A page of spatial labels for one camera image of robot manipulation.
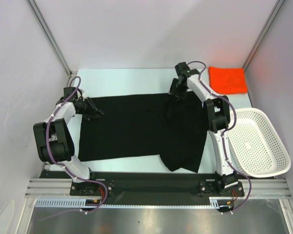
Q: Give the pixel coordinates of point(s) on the white perforated plastic basket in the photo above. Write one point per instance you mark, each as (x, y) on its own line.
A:
(255, 146)

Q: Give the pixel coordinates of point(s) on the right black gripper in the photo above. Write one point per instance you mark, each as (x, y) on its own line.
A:
(177, 91)

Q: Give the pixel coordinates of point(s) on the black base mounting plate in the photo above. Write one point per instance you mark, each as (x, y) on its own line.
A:
(134, 199)

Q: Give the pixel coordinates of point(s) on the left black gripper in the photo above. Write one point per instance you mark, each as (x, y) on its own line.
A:
(93, 112)

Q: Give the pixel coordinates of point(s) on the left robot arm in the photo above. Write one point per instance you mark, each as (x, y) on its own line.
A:
(55, 144)

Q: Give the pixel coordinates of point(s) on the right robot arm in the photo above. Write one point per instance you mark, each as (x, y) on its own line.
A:
(220, 118)

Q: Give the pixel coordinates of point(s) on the aluminium corner post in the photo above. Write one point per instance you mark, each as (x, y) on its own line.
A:
(48, 34)
(264, 31)

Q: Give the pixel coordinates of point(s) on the left aluminium corner post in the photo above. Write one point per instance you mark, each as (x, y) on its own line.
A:
(48, 34)

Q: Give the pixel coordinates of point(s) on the folded orange t-shirt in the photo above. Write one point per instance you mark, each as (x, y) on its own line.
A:
(228, 81)

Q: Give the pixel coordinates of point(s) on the right aluminium corner post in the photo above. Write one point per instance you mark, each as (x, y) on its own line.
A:
(264, 31)

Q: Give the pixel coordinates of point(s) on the white slotted cable duct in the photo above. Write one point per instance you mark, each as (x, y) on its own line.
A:
(90, 204)

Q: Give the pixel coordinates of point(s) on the aluminium frame rail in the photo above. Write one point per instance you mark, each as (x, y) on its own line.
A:
(257, 188)

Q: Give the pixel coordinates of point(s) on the black t-shirt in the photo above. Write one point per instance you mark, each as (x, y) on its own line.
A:
(147, 125)

